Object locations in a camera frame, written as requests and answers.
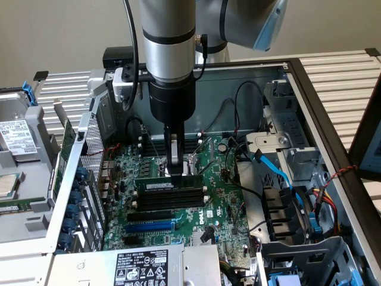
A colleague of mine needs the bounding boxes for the grey parts rack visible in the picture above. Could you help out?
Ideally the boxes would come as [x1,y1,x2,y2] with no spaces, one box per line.
[0,82,79,245]

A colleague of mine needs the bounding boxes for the thin black cable with plug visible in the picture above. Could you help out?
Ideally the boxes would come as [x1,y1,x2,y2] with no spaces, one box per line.
[192,33,209,82]

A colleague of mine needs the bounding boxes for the green RAM stick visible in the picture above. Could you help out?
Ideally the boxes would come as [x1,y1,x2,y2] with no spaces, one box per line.
[0,204,32,215]
[135,174,205,191]

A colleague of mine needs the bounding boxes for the thin steel locking lever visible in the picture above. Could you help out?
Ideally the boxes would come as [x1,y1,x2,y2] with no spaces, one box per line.
[141,125,164,164]

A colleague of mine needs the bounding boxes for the silver socket cover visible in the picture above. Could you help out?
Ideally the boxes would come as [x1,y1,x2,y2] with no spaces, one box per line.
[192,136,216,179]

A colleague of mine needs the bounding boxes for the silver CPU chip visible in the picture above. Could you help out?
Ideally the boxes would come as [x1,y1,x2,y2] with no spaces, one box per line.
[0,173,23,200]

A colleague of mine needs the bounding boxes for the silver finned heat sink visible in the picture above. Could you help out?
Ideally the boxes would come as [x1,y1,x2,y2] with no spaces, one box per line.
[191,229,216,247]

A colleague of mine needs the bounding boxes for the green graphics card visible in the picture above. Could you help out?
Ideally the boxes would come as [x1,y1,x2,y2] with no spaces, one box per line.
[51,100,77,206]

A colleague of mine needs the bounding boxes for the red black twisted wire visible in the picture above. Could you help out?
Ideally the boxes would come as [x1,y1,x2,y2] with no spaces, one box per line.
[326,164,358,187]

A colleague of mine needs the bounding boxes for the thick black camera cable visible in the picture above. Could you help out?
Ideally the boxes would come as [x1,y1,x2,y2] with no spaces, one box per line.
[123,0,141,111]

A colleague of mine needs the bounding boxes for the light blue flat wire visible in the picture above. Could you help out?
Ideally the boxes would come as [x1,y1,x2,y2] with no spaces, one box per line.
[252,150,305,211]

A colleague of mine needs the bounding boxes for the red black wire with plug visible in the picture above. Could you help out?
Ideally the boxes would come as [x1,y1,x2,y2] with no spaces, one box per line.
[199,98,239,135]

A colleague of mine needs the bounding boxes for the grey drive cage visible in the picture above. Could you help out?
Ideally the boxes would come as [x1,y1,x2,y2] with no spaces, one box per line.
[256,235,363,286]

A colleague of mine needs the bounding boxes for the black case fan shroud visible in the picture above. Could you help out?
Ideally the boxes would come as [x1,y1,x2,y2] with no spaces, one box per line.
[261,185,316,243]

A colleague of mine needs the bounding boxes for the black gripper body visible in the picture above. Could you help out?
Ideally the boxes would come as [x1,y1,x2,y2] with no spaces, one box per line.
[148,77,196,129]

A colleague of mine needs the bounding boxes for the grey power supply unit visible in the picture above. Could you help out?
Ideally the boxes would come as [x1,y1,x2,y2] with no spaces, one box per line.
[52,243,221,286]

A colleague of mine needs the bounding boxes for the grey metal PC case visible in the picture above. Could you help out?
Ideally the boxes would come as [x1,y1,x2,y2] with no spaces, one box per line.
[41,57,381,286]

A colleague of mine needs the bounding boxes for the silver hard disk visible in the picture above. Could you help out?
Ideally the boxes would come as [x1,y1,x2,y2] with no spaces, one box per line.
[0,92,41,163]

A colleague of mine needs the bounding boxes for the green motherboard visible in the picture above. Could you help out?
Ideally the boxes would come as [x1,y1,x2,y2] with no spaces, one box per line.
[102,135,254,260]

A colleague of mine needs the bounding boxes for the coloured power wire bundle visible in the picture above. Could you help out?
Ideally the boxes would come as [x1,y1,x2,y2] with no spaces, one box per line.
[311,185,342,236]

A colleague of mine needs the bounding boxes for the blue expansion slot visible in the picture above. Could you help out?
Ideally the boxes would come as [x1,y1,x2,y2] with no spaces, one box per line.
[124,220,176,235]

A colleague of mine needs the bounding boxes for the blue plastic disk rail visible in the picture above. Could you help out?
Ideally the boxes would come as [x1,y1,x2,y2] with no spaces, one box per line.
[21,82,39,107]

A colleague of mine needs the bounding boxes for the CPU socket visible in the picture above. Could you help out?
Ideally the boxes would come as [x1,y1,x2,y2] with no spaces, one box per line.
[155,155,199,179]

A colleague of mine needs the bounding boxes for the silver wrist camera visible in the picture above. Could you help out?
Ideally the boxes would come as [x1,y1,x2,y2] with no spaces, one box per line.
[113,66,143,102]

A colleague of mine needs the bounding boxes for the black box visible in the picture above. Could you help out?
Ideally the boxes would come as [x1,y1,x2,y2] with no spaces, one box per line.
[102,46,146,69]

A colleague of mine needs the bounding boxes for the long black expansion slot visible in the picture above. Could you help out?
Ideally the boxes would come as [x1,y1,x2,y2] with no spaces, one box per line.
[126,209,174,223]

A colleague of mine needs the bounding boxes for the grey metal disk bay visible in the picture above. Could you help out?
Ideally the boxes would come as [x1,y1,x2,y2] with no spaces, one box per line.
[245,79,327,183]

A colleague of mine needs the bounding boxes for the RAM slot white latches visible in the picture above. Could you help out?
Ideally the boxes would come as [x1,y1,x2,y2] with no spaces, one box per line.
[133,190,209,203]
[132,200,210,213]
[139,135,204,145]
[140,143,198,153]

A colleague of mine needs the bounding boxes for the thin red wire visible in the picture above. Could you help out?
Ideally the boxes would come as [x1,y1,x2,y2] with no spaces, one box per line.
[102,142,123,160]

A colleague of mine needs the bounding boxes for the thin black wire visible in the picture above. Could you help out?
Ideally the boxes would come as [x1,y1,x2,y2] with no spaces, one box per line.
[234,81,266,141]
[125,117,147,148]

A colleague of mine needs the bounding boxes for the thick black wire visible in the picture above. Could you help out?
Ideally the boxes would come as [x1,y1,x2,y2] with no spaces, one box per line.
[224,174,266,200]

